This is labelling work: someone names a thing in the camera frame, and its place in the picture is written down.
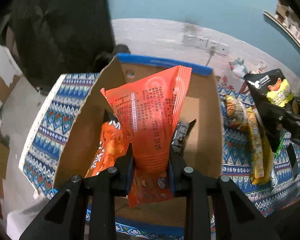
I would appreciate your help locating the orange black noodle bag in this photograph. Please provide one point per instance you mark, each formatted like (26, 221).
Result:
(110, 145)

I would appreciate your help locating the white wall socket strip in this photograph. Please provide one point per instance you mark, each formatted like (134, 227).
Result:
(205, 44)

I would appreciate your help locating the green snack bag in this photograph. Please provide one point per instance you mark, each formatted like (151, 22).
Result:
(284, 142)

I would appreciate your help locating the wall shelf with clutter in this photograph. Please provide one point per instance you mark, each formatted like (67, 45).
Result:
(286, 21)

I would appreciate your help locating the black hanging cloth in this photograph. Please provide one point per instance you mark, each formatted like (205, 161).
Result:
(55, 37)

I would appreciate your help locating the clear peanut snack bag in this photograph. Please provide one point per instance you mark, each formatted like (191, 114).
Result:
(236, 114)

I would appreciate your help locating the red-orange snack bag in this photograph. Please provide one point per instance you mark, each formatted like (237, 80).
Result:
(148, 111)

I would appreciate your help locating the long yellow snack pack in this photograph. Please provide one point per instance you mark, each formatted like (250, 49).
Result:
(262, 155)

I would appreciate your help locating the red white paper bag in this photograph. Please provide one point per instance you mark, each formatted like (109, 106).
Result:
(233, 77)

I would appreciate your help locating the white plug with cable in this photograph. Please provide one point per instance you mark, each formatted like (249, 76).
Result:
(212, 51)

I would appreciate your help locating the cardboard box blue rim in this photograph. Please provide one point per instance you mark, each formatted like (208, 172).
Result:
(203, 150)

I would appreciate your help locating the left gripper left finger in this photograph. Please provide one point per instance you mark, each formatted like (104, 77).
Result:
(122, 174)

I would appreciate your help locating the black yellow snack bag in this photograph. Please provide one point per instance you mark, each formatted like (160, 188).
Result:
(271, 87)

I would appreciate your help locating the blue patterned tablecloth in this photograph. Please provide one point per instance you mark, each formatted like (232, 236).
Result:
(89, 201)

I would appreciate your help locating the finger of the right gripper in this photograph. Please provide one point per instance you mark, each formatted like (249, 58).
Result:
(270, 118)

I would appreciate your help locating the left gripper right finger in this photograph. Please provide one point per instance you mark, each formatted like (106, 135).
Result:
(179, 180)

